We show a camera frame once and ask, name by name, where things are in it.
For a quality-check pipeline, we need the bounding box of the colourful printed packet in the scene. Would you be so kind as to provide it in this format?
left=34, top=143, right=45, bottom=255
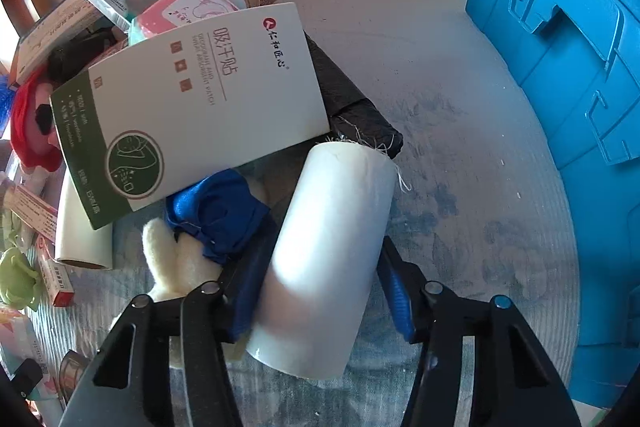
left=0, top=307, right=51, bottom=403

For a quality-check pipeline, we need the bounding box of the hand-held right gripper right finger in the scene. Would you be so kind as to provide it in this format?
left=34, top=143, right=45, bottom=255
left=375, top=234, right=583, bottom=427

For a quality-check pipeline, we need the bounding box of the white and green flat box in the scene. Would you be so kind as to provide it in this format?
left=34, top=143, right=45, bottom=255
left=50, top=2, right=331, bottom=230

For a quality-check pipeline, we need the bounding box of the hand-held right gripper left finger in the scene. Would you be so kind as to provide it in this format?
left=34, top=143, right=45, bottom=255
left=57, top=212, right=281, bottom=427

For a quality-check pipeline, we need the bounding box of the light green toy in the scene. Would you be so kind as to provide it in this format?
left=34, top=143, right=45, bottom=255
left=0, top=247, right=43, bottom=310

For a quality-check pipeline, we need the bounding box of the pink dotted tissue packet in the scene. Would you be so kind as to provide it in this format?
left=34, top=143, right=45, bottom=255
left=129, top=0, right=241, bottom=48

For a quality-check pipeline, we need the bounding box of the white paper roll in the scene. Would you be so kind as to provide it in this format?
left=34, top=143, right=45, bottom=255
left=54, top=167, right=115, bottom=271
left=245, top=141, right=396, bottom=380

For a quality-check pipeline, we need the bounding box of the white plush toy blue cloth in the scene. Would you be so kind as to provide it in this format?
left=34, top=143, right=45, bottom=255
left=112, top=167, right=278, bottom=370

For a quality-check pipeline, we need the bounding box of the blue bristly toy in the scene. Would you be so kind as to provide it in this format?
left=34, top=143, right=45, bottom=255
left=0, top=74, right=16, bottom=138

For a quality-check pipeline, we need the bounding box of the red striped medicine box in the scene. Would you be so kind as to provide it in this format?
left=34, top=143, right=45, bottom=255
left=0, top=182, right=61, bottom=243
left=35, top=234, right=76, bottom=308

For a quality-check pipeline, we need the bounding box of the red plush toy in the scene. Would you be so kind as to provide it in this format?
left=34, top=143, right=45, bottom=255
left=10, top=67, right=66, bottom=172

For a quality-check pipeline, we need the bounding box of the brown tape roll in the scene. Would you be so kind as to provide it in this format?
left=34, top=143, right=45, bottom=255
left=59, top=349, right=91, bottom=400

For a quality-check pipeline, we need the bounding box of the black cloth bundle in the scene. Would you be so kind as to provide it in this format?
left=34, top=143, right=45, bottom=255
left=302, top=32, right=405, bottom=160

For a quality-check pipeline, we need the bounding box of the black pouch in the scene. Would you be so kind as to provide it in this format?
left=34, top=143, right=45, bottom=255
left=47, top=27, right=126, bottom=82

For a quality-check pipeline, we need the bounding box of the blue plastic crate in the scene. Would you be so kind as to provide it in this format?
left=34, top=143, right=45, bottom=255
left=447, top=0, right=640, bottom=410

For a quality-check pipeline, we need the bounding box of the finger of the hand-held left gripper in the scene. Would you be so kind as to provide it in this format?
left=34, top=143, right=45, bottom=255
left=11, top=358, right=44, bottom=400

